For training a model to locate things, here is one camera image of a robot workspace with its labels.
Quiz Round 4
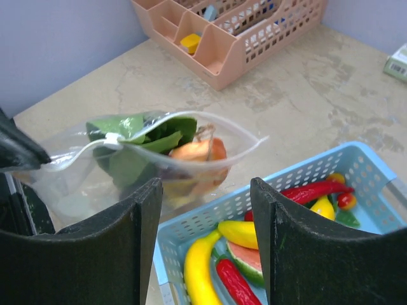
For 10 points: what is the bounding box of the green leafy vegetable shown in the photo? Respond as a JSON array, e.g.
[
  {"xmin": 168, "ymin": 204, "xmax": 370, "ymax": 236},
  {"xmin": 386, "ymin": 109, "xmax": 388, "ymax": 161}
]
[{"xmin": 86, "ymin": 111, "xmax": 197, "ymax": 189}]

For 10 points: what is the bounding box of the yellow banana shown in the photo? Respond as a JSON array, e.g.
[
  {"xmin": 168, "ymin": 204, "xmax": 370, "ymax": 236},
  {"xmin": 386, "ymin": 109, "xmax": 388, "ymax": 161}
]
[
  {"xmin": 217, "ymin": 220, "xmax": 259, "ymax": 250},
  {"xmin": 184, "ymin": 229, "xmax": 221, "ymax": 305}
]

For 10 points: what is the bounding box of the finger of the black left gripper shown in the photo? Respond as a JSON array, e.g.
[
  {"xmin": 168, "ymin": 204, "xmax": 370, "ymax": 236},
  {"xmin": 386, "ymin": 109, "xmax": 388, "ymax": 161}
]
[{"xmin": 1, "ymin": 109, "xmax": 51, "ymax": 170}]

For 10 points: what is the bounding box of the orange purple papaya slice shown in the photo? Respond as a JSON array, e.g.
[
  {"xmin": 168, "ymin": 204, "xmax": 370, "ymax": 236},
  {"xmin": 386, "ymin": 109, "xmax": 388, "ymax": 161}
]
[{"xmin": 163, "ymin": 137, "xmax": 229, "ymax": 206}]

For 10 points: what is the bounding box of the clear polka dot zip bag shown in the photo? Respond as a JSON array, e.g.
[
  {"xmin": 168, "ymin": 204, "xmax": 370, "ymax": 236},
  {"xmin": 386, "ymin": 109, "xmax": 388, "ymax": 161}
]
[{"xmin": 13, "ymin": 111, "xmax": 263, "ymax": 229}]

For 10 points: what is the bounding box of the peach plastic file organizer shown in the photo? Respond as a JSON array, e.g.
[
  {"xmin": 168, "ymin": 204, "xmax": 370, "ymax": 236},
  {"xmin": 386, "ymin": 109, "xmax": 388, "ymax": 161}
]
[{"xmin": 132, "ymin": 0, "xmax": 327, "ymax": 91}]

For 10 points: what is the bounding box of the light blue plastic basket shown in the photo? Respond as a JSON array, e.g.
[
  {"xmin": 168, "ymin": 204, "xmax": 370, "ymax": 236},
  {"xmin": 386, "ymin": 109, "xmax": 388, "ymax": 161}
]
[{"xmin": 153, "ymin": 142, "xmax": 406, "ymax": 304}]

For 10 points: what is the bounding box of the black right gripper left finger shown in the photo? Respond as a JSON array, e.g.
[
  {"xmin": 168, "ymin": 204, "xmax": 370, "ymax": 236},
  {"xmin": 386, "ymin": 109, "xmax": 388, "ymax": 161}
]
[{"xmin": 1, "ymin": 179, "xmax": 163, "ymax": 304}]

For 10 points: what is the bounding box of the yellow block in organizer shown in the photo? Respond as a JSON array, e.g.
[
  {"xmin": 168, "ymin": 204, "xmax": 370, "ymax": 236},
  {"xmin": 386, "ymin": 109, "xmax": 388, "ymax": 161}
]
[{"xmin": 180, "ymin": 33, "xmax": 201, "ymax": 55}]

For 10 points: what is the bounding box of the red chili pepper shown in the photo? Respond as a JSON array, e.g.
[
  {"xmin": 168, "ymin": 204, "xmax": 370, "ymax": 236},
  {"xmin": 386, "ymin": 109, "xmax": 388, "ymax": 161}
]
[
  {"xmin": 244, "ymin": 180, "xmax": 355, "ymax": 223},
  {"xmin": 216, "ymin": 257, "xmax": 261, "ymax": 305}
]

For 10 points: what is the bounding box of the watermelon slice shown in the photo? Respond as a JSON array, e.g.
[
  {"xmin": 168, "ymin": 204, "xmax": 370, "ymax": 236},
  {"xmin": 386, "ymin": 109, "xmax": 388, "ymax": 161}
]
[{"xmin": 226, "ymin": 241, "xmax": 265, "ymax": 287}]

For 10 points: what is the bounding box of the black aluminium base frame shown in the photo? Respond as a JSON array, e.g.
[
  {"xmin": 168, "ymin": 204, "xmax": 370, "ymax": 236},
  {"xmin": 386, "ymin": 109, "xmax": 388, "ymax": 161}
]
[{"xmin": 1, "ymin": 173, "xmax": 55, "ymax": 236}]

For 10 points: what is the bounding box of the green and white small box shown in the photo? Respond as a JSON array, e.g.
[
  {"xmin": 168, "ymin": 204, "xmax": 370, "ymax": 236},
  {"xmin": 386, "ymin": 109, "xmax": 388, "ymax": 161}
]
[{"xmin": 383, "ymin": 43, "xmax": 407, "ymax": 82}]

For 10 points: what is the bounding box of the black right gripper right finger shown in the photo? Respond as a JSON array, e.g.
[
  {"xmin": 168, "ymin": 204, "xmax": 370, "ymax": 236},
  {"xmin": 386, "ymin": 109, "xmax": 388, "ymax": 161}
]
[{"xmin": 250, "ymin": 178, "xmax": 406, "ymax": 304}]

